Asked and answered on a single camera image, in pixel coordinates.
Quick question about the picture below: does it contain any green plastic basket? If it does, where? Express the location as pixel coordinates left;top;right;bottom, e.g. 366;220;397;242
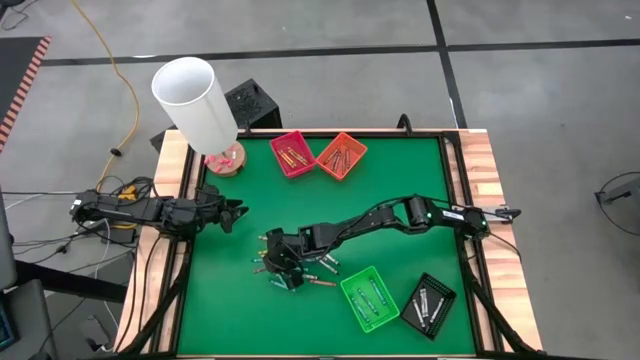
339;264;401;335

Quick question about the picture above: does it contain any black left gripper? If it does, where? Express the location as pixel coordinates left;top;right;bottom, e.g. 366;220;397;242
192;198;250;235

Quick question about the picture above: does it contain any black perforated box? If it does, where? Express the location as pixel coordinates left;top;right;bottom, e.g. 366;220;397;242
149;78;284;154

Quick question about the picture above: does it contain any wooden lamp base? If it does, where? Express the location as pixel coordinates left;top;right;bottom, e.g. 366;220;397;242
204;140;248;179

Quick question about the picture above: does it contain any black mat with striped edge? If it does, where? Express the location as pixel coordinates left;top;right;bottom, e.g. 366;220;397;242
0;35;53;154

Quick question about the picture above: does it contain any red plastic basket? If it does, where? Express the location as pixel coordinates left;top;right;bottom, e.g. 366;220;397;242
269;129;318;180

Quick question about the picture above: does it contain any black floor beam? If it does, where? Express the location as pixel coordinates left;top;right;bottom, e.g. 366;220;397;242
14;259;129;305

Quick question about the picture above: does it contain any yellow floor cable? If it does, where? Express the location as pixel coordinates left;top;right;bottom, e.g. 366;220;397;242
69;0;141;191

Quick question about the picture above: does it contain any black table frame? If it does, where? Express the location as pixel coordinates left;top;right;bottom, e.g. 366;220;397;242
149;128;501;359

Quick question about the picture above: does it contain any wooden table side board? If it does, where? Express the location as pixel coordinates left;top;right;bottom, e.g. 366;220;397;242
113;128;194;354
457;128;544;351

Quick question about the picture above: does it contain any orange plastic basket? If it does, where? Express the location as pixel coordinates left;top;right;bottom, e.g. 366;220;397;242
315;131;369;182

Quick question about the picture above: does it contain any black plastic basket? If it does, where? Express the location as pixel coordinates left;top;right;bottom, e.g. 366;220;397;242
399;272;458;342

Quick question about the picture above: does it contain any grey stand with cable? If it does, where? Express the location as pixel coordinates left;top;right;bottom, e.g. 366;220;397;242
593;171;640;255

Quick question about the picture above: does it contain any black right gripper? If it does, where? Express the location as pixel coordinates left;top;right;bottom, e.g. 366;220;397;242
263;228;321;293

